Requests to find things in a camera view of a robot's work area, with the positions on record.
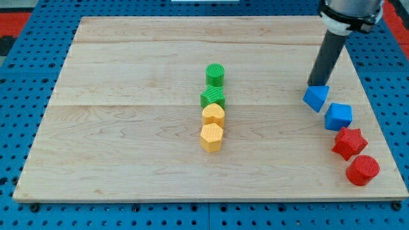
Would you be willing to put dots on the green cylinder block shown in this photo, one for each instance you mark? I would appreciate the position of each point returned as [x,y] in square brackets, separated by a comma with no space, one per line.
[215,75]

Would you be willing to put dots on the blue cube block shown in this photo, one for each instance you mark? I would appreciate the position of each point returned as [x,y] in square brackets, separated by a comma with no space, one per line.
[337,116]

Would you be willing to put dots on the red star block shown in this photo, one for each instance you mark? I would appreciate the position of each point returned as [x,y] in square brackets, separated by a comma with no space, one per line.
[349,142]

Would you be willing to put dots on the light wooden board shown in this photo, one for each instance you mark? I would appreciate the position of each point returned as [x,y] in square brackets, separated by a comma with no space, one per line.
[124,120]

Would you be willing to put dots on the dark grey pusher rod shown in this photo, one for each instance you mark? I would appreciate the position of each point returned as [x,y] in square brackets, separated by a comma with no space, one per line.
[326,59]

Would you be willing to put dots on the blue triangle block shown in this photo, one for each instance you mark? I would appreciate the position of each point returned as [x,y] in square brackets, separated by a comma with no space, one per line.
[315,97]

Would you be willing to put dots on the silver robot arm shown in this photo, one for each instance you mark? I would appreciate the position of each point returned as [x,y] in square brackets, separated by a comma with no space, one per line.
[341,17]

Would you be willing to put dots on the yellow heart block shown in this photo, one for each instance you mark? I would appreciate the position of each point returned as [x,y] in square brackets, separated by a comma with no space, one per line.
[213,113]

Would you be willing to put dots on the yellow hexagon block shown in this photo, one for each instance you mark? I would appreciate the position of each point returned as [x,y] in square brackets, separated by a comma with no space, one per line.
[211,137]

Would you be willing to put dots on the red cylinder block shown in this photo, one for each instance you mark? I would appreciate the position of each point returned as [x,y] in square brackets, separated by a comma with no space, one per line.
[362,170]

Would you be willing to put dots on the green star block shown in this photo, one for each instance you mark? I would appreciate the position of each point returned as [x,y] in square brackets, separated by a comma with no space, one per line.
[213,95]

